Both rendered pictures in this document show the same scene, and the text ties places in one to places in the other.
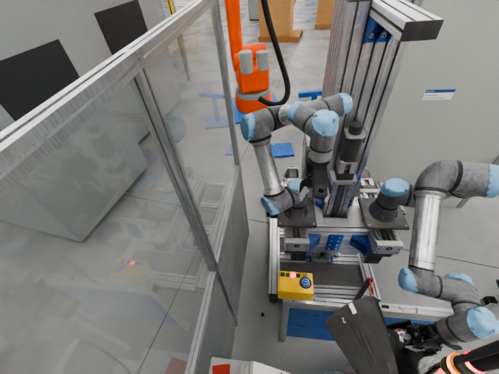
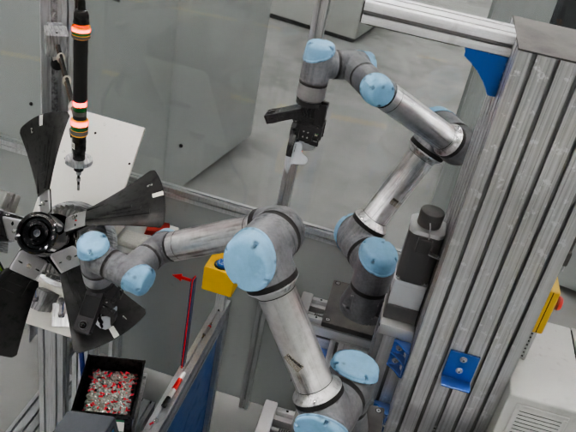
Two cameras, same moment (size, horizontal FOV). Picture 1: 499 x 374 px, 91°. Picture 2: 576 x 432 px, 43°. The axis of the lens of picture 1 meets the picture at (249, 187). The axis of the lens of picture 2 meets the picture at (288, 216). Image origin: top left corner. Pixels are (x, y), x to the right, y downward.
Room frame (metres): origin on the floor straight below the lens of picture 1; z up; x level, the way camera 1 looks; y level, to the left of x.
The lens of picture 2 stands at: (0.56, -2.02, 2.42)
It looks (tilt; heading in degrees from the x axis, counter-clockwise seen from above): 32 degrees down; 88
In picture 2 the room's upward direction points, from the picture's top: 11 degrees clockwise
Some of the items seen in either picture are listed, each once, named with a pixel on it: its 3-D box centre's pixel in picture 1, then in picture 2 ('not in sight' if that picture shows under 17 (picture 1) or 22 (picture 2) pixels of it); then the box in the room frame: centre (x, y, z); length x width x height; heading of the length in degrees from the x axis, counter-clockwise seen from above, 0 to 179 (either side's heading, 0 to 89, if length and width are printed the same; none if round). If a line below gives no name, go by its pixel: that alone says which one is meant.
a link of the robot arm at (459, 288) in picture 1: (456, 291); (133, 270); (0.27, -0.65, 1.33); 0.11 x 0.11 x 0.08; 68
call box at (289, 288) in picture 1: (295, 286); (225, 269); (0.47, -0.17, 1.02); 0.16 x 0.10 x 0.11; 79
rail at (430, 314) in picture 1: (370, 308); (172, 399); (0.39, -0.55, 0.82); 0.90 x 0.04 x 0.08; 79
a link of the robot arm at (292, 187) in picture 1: (296, 192); (374, 264); (0.90, -0.26, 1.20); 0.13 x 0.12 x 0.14; 113
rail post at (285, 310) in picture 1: (284, 324); (207, 399); (0.47, -0.13, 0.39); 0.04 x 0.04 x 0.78; 79
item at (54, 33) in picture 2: not in sight; (56, 40); (-0.20, 0.19, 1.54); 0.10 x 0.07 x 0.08; 114
